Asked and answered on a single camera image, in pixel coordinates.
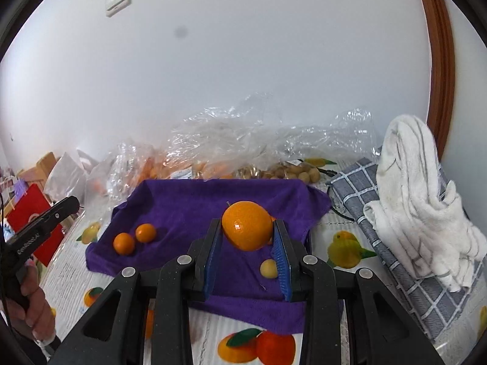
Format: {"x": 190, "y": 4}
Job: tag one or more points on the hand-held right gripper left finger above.
{"x": 213, "y": 266}

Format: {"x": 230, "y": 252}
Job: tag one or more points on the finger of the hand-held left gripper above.
{"x": 64, "y": 209}

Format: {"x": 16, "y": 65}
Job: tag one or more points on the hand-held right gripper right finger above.
{"x": 281, "y": 266}

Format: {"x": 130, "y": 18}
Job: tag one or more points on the small yellow fruit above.
{"x": 269, "y": 268}

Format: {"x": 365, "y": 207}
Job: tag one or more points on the small orange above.
{"x": 146, "y": 233}
{"x": 271, "y": 219}
{"x": 124, "y": 243}

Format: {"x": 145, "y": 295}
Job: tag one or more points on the medium orange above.
{"x": 247, "y": 226}

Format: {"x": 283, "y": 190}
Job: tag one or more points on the person's left hand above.
{"x": 40, "y": 311}

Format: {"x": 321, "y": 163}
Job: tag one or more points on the red paper bag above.
{"x": 28, "y": 213}

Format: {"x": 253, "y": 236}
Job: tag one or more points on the white plastic bag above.
{"x": 68, "y": 175}

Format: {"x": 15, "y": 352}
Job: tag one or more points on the purple paper bag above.
{"x": 21, "y": 190}

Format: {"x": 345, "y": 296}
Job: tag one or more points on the clear plastic bag of oranges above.
{"x": 114, "y": 171}

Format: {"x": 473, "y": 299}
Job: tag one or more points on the purple towel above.
{"x": 182, "y": 205}

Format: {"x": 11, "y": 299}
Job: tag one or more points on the pile of brown longans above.
{"x": 293, "y": 171}

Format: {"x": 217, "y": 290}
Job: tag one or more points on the pile of small orange kumquats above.
{"x": 213, "y": 169}

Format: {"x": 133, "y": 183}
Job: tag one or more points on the grey checked cloth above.
{"x": 411, "y": 296}

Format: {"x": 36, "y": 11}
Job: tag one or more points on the crumpled clear plastic bag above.
{"x": 247, "y": 129}

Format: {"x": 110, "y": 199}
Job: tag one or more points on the white striped towel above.
{"x": 414, "y": 197}

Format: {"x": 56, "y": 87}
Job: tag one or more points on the brown wooden door frame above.
{"x": 441, "y": 64}

